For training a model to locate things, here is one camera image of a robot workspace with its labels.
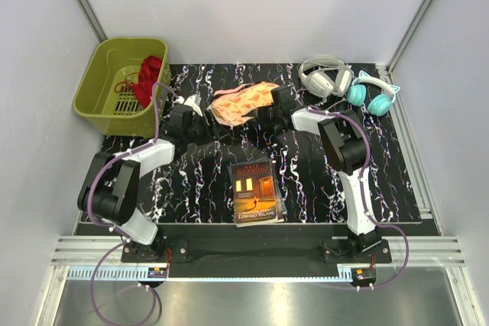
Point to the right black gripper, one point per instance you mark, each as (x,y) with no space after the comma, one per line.
(260,117)

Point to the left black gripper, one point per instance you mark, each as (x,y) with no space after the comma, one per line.
(212,133)

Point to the pink patterned mesh laundry bag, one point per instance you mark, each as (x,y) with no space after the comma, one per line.
(231,107)

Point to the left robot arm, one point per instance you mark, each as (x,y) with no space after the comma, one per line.
(109,192)

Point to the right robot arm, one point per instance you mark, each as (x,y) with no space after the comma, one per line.
(347,151)

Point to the red bra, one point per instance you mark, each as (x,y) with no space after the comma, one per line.
(140,83)

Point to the white grey headphones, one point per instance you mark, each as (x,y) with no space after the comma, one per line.
(326,76)

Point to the olive green plastic basket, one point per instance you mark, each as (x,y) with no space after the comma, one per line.
(105,97)

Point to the orange paperback book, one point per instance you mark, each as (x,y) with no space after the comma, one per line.
(256,193)

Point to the teal cat-ear headphones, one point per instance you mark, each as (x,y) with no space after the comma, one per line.
(377,95)

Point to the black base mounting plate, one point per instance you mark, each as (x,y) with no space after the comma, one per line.
(264,251)

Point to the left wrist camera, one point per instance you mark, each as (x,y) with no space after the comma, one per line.
(184,113)

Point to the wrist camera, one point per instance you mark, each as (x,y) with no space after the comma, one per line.
(184,113)
(283,99)

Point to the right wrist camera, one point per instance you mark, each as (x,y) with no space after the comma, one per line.
(283,99)

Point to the aluminium frame rail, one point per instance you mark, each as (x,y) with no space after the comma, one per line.
(243,278)

